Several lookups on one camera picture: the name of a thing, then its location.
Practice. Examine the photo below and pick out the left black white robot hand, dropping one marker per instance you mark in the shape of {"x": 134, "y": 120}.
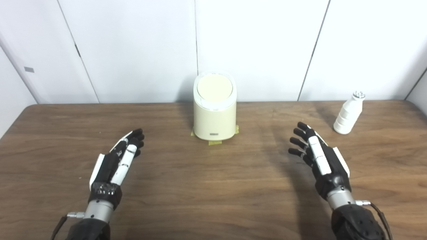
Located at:
{"x": 108, "y": 166}

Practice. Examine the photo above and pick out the small gray wall label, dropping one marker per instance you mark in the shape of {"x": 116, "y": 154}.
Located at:
{"x": 29, "y": 69}

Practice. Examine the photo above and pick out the small white plastic bottle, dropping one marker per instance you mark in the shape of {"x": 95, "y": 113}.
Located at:
{"x": 347, "y": 116}

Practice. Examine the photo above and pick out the black wall panel hinge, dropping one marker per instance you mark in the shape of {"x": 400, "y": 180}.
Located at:
{"x": 77, "y": 50}

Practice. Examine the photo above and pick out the cream plastic bin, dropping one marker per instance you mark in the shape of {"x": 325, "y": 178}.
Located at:
{"x": 213, "y": 120}

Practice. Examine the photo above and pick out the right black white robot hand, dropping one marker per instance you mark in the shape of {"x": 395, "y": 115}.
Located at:
{"x": 328, "y": 163}

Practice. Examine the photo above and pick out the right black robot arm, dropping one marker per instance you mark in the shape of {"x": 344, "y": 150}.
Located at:
{"x": 357, "y": 223}

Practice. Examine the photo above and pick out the cream round bin lid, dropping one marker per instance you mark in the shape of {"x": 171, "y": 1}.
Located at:
{"x": 215, "y": 88}

